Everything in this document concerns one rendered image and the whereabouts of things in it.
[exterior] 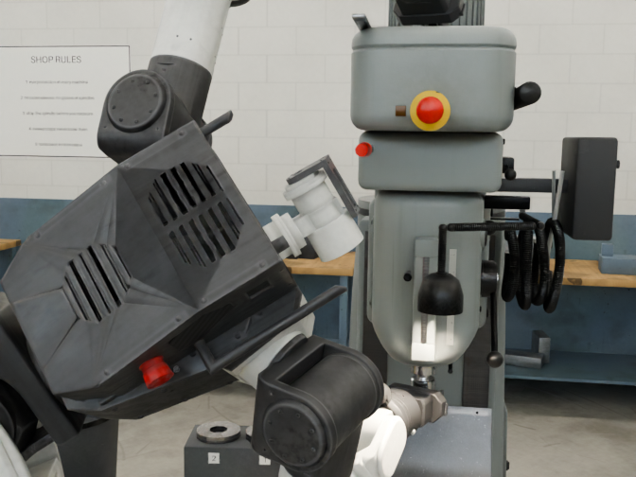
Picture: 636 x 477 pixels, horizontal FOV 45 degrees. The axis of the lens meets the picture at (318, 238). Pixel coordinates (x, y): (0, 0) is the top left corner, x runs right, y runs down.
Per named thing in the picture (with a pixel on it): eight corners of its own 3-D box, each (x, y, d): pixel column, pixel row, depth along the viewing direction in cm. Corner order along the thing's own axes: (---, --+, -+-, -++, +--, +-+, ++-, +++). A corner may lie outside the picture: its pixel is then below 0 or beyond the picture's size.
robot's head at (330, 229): (311, 274, 100) (368, 238, 101) (271, 208, 99) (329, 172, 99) (304, 266, 107) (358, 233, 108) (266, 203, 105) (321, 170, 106)
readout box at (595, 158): (618, 241, 156) (625, 137, 153) (572, 239, 157) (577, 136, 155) (598, 230, 176) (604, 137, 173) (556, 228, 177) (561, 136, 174)
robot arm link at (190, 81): (129, 43, 104) (102, 135, 101) (188, 46, 101) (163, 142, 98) (167, 82, 115) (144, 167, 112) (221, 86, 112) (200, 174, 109)
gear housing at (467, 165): (503, 193, 127) (506, 132, 125) (356, 189, 130) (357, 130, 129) (490, 182, 159) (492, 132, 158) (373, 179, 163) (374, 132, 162)
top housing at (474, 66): (517, 132, 116) (521, 23, 114) (344, 130, 120) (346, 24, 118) (495, 132, 162) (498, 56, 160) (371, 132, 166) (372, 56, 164)
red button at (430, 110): (443, 124, 112) (444, 96, 112) (415, 123, 113) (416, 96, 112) (443, 124, 116) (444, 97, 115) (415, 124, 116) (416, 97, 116)
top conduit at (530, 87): (540, 104, 118) (542, 80, 117) (513, 104, 118) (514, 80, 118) (513, 113, 162) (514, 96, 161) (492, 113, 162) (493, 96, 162)
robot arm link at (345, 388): (321, 509, 89) (341, 411, 84) (256, 475, 92) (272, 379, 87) (364, 460, 98) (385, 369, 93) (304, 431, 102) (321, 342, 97)
